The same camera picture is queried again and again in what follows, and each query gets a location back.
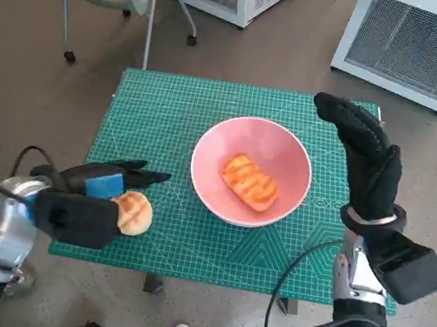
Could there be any round toy bread bun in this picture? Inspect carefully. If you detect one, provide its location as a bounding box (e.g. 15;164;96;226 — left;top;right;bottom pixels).
105;187;157;240

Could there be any pink bowl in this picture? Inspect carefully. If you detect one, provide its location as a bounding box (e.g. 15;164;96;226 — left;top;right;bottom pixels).
183;108;320;235

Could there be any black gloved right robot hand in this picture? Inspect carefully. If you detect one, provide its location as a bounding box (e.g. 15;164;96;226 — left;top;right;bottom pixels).
298;90;412;226

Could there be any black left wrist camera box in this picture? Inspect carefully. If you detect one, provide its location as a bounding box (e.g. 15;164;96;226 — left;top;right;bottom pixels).
29;185;126;252

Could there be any white metal frame table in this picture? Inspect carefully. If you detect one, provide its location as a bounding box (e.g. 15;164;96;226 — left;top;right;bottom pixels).
94;0;180;74

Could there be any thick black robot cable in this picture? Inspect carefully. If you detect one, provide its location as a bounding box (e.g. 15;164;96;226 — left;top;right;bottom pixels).
264;230;344;327

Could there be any black table bracket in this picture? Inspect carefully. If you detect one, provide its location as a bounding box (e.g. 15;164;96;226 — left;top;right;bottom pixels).
275;296;301;316
142;273;168;296

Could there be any large white mesh cabinet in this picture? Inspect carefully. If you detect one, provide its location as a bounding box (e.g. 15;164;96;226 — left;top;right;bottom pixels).
325;0;437;116

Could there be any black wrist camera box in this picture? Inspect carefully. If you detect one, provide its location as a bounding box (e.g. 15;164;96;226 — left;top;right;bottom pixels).
361;228;437;309
29;185;126;252

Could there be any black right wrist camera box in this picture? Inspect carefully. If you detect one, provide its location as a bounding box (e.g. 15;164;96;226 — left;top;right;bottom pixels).
361;228;437;309

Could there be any long grilled toy bread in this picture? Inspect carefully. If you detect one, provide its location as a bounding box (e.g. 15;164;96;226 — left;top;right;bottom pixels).
215;150;285;215

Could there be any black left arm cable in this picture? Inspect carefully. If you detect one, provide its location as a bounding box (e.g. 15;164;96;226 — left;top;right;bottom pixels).
0;140;56;206

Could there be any green cutting mat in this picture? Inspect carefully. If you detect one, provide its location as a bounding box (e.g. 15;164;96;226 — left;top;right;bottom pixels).
45;59;424;314

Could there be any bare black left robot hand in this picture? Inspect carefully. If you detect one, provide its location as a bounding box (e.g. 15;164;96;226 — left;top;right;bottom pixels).
55;149;175;207

